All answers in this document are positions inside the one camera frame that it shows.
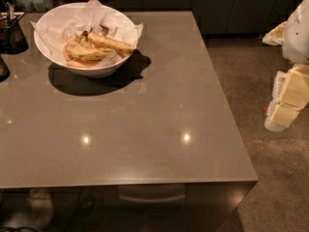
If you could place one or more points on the black mesh utensil holder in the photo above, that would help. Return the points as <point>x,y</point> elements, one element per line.
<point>12,39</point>

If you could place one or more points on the white paper liner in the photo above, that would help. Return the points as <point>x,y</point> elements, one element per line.
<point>61,26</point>

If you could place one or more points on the table drawer handle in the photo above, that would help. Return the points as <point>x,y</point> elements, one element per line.
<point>152,199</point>

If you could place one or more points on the white ceramic bowl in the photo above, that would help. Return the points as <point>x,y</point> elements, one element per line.
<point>91,71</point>

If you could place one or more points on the ripe banana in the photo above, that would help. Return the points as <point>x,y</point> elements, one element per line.
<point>101,41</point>
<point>78,51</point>

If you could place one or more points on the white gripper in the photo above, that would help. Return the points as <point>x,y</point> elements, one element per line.
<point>297,36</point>

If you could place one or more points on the back small banana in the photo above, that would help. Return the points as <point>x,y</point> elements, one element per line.
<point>83,39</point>

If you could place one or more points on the dark round object at left edge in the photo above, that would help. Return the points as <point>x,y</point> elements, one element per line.
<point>4,71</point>

